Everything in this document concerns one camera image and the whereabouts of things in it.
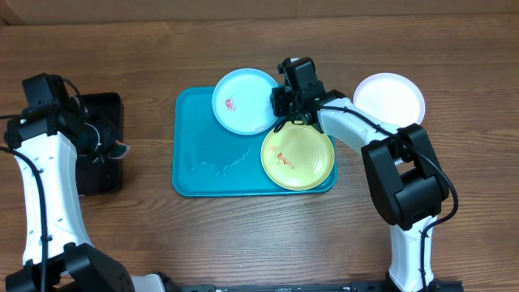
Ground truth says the pink and black sponge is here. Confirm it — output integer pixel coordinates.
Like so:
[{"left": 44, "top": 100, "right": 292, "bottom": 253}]
[{"left": 108, "top": 140, "right": 130, "bottom": 160}]

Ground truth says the light blue plate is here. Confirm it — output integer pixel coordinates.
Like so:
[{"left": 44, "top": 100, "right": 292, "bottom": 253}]
[{"left": 212, "top": 68, "right": 278, "bottom": 135}]

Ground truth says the white plate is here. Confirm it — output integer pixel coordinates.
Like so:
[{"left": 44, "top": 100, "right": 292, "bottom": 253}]
[{"left": 353, "top": 72, "right": 426, "bottom": 127}]

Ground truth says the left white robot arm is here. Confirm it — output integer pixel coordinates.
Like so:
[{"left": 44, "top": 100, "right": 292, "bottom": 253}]
[{"left": 3, "top": 115, "right": 174, "bottom": 291}]

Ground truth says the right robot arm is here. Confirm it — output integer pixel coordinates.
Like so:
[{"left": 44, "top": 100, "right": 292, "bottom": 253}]
[{"left": 271, "top": 83, "right": 457, "bottom": 291}]

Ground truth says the black plastic tray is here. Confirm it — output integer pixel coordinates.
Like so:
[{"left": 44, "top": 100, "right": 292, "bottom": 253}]
[{"left": 76, "top": 92, "right": 124, "bottom": 195}]

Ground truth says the teal plastic serving tray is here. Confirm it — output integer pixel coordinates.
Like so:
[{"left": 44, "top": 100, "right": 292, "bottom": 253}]
[{"left": 172, "top": 87, "right": 337, "bottom": 198}]

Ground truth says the yellow-green plate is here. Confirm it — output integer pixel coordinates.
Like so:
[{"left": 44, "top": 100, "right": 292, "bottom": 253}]
[{"left": 260, "top": 123, "right": 335, "bottom": 191}]

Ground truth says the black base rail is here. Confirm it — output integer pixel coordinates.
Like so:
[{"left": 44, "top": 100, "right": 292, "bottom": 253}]
[{"left": 178, "top": 280, "right": 465, "bottom": 292}]

